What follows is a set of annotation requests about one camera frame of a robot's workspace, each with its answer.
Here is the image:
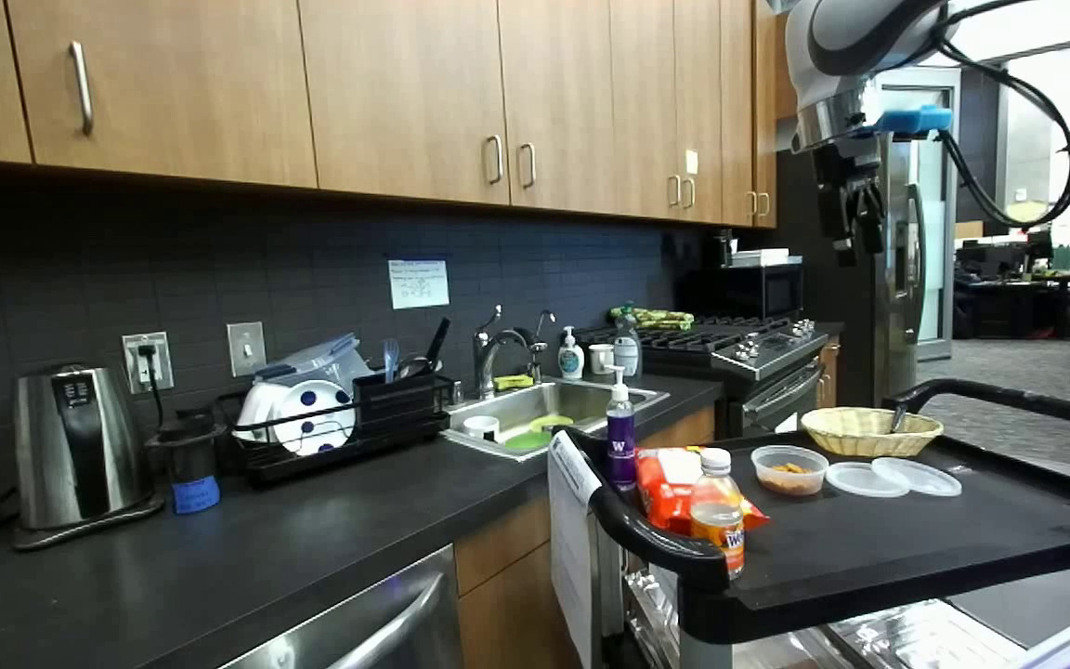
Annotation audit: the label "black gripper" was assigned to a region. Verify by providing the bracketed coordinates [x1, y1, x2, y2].
[815, 138, 884, 267]

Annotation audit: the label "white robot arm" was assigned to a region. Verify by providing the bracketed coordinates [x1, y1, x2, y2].
[785, 0, 952, 263]

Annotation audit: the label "woven wicker basket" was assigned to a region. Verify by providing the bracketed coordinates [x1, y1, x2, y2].
[802, 405, 944, 455]

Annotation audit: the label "stainless steel refrigerator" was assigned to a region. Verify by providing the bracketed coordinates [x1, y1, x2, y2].
[778, 126, 962, 405]

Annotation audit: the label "black microwave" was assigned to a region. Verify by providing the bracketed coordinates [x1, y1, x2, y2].
[678, 260, 802, 320]

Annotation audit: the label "stainless gas stove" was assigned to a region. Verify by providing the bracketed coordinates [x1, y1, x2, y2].
[642, 315, 830, 437]

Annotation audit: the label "wooden upper cabinets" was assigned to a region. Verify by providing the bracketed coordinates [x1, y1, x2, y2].
[0, 0, 785, 231]

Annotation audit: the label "green yellow cloth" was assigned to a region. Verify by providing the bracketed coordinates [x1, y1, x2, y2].
[606, 304, 695, 332]

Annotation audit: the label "plastic container with orange food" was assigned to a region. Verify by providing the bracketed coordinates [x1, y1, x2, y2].
[751, 441, 830, 496]

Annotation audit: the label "clear plastic lid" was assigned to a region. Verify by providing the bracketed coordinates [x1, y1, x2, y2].
[825, 462, 908, 496]
[875, 455, 962, 496]

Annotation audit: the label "white soap dispenser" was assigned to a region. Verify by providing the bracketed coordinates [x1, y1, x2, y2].
[559, 323, 583, 381]

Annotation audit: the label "purple soap pump bottle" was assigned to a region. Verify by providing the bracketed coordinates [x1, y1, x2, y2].
[606, 371, 641, 491]

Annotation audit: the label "black utility cart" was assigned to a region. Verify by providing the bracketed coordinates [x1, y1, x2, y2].
[552, 432, 1070, 669]

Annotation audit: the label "orange snack bag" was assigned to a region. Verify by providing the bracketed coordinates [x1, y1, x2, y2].
[636, 446, 734, 534]

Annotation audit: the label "orange drink bottle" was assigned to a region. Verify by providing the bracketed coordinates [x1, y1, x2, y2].
[692, 449, 744, 574]

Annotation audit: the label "sink faucet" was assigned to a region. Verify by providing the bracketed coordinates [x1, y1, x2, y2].
[471, 304, 537, 397]

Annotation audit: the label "stainless steel sink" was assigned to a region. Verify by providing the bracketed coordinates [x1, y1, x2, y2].
[438, 374, 672, 465]

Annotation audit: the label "white paper sign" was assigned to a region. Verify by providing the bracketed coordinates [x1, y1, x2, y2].
[386, 260, 450, 308]

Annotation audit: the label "black dish rack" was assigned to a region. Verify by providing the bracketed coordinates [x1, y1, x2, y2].
[231, 371, 450, 485]

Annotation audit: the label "white plate in rack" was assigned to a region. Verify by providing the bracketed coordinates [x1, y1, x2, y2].
[233, 374, 352, 455]

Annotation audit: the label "stainless dishwasher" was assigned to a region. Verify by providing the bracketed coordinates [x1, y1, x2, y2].
[220, 546, 460, 669]

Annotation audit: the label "blue black cup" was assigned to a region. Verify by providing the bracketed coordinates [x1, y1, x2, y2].
[150, 421, 220, 515]

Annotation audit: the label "stainless steel kettle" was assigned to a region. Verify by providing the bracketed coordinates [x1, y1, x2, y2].
[14, 364, 164, 550]

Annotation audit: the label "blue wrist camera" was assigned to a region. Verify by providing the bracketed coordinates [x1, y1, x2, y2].
[875, 102, 952, 138]

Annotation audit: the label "wall power outlet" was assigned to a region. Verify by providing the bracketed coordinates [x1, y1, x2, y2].
[122, 332, 174, 394]

